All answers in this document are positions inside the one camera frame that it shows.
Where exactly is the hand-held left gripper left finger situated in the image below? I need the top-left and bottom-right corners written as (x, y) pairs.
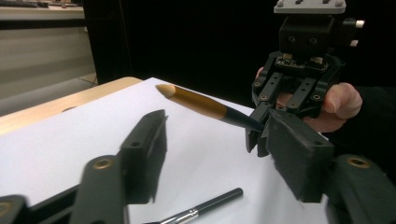
top-left (69, 108), bottom-right (169, 224)

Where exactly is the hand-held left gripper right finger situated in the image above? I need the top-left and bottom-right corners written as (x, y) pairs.
top-left (267, 109), bottom-right (396, 224)

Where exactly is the wooden table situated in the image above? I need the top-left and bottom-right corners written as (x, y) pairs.
top-left (0, 77), bottom-right (144, 137)

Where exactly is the black curtain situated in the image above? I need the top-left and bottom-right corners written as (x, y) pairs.
top-left (81, 0), bottom-right (396, 110)

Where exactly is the thin brush with gold ferrule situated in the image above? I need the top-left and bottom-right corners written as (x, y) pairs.
top-left (154, 83), bottom-right (266, 133)

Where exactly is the white table cover sheet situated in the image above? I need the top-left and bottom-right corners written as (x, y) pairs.
top-left (0, 77), bottom-right (331, 224)

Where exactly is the black brush with silver ferrule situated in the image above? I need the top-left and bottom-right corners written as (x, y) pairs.
top-left (143, 187), bottom-right (245, 224)

